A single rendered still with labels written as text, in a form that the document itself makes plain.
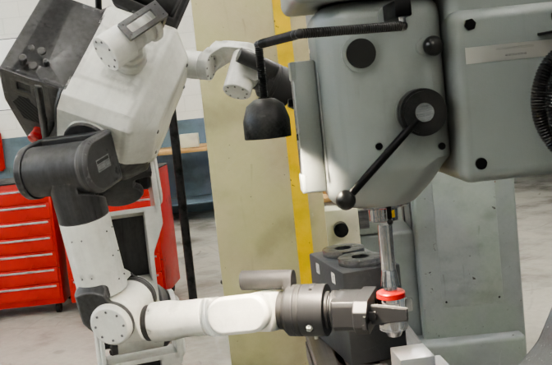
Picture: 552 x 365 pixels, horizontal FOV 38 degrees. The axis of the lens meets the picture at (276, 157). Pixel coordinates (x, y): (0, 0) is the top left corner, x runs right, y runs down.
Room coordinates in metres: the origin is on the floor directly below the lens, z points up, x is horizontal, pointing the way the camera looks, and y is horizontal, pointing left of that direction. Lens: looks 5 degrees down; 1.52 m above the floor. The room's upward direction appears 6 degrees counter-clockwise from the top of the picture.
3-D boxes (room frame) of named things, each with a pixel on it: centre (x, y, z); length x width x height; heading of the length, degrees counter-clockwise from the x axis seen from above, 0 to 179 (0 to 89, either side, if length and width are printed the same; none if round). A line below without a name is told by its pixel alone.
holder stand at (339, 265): (1.62, -0.14, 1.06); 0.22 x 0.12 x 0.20; 15
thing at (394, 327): (1.28, -0.17, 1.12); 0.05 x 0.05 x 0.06
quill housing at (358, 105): (1.28, -0.17, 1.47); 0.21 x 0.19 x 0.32; 3
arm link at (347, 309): (1.31, -0.08, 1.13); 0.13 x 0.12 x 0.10; 163
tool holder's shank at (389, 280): (1.28, -0.17, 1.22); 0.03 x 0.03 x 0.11
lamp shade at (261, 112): (1.21, 0.01, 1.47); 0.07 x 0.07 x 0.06
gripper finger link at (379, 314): (1.25, -0.16, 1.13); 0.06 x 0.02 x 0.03; 73
